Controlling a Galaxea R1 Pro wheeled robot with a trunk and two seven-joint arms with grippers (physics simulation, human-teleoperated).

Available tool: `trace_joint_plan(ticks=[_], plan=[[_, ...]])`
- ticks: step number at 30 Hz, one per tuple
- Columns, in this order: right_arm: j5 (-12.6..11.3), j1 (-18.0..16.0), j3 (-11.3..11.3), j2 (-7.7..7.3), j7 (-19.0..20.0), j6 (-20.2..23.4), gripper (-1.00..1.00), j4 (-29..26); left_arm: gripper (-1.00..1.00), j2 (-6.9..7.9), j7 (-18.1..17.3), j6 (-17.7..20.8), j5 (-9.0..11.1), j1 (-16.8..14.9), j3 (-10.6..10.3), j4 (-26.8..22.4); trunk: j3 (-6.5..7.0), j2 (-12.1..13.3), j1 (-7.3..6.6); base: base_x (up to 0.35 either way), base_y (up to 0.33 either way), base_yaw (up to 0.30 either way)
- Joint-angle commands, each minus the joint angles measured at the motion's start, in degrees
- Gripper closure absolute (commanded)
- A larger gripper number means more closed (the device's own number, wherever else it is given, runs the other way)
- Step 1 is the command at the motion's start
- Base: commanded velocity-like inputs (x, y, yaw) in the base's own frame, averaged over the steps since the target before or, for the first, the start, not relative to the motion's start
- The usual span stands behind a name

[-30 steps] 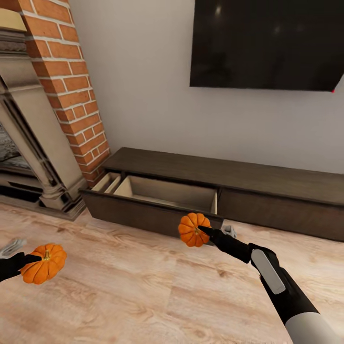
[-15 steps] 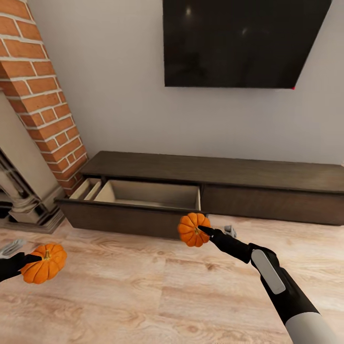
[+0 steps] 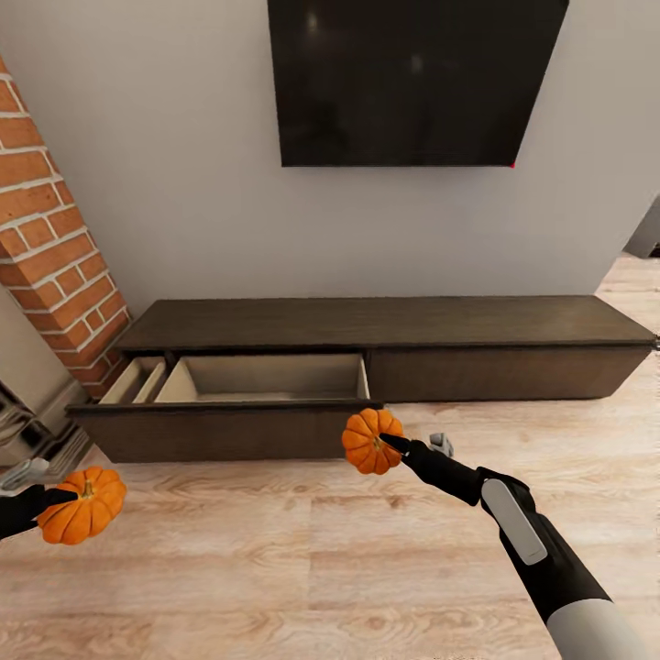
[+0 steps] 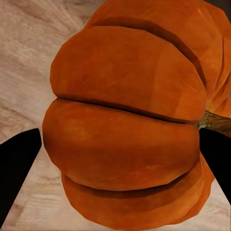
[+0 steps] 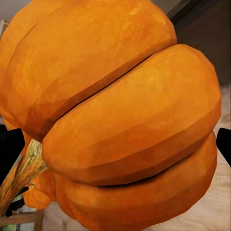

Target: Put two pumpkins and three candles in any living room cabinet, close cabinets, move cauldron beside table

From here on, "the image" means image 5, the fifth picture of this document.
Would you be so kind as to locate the cabinet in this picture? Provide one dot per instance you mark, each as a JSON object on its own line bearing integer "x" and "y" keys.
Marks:
{"x": 206, "y": 26}

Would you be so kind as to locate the pumpkin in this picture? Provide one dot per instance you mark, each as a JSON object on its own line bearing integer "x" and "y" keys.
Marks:
{"x": 117, "y": 117}
{"x": 34, "y": 197}

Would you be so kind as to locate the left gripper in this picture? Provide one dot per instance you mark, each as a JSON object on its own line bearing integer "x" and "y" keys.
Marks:
{"x": 17, "y": 204}

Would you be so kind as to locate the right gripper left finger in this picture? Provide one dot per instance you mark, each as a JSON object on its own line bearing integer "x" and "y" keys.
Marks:
{"x": 11, "y": 144}

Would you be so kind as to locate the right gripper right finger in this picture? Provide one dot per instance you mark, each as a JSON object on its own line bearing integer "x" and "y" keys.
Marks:
{"x": 224, "y": 143}

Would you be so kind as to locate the door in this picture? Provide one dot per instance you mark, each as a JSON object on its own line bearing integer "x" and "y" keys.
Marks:
{"x": 23, "y": 219}

